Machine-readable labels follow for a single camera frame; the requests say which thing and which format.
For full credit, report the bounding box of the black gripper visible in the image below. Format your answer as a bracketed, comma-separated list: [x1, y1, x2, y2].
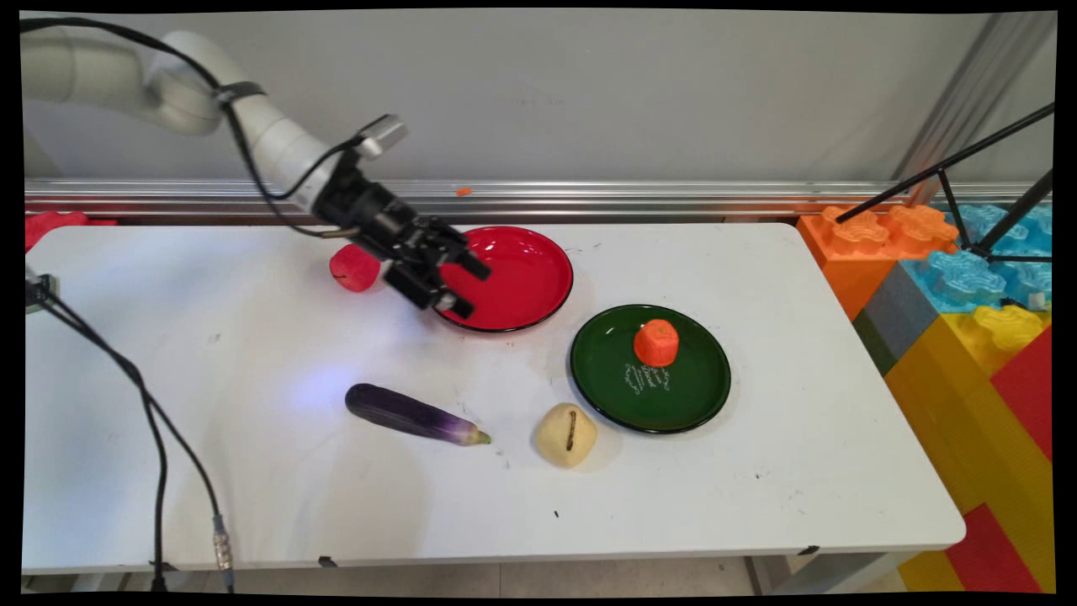
[313, 164, 492, 320]

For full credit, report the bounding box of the orange toy mandarin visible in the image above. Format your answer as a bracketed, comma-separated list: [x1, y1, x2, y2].
[634, 319, 681, 368]

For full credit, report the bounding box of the red glossy plate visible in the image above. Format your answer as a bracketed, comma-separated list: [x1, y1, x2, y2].
[433, 226, 575, 333]

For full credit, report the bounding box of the red toy apple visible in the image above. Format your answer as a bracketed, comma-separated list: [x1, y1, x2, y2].
[329, 244, 388, 293]

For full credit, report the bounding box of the purple toy eggplant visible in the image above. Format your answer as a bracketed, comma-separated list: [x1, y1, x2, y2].
[345, 383, 492, 447]

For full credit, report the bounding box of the beige toy potato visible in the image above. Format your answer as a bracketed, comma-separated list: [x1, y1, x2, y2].
[533, 402, 599, 469]

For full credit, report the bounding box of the dark green glossy plate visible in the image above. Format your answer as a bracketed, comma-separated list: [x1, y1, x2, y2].
[570, 304, 732, 435]

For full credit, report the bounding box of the small black clamp device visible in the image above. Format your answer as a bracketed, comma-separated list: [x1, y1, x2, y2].
[25, 271, 60, 314]

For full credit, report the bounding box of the orange giant building brick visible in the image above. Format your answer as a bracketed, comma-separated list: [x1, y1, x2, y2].
[797, 205, 960, 321]

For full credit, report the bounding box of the grey giant building brick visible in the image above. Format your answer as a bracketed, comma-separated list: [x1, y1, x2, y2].
[852, 263, 942, 375]

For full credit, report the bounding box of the white table leg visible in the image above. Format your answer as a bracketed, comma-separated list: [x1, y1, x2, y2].
[745, 551, 918, 595]

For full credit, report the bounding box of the black tripod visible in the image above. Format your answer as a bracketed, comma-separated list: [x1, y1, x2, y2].
[836, 101, 1054, 263]

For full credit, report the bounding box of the blue giant building brick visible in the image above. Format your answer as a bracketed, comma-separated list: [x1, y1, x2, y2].
[900, 202, 1053, 314]

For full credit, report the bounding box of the yellow giant building brick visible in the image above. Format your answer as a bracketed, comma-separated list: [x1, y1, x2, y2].
[883, 305, 1053, 594]

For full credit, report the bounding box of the red giant building brick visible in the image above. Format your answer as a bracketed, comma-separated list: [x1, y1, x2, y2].
[990, 327, 1053, 462]
[944, 503, 1044, 594]

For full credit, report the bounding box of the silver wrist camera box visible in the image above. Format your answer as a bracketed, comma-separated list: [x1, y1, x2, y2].
[356, 115, 409, 161]

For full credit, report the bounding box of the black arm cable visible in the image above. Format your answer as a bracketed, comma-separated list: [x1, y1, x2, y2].
[21, 17, 371, 238]

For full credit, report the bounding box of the aluminium rail profile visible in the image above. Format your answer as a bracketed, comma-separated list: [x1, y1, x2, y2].
[25, 177, 1053, 221]

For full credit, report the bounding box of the black cable with silver connector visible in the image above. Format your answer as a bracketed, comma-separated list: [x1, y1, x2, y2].
[34, 290, 236, 594]

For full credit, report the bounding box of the plain black cable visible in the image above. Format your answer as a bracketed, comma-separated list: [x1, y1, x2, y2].
[34, 290, 169, 592]

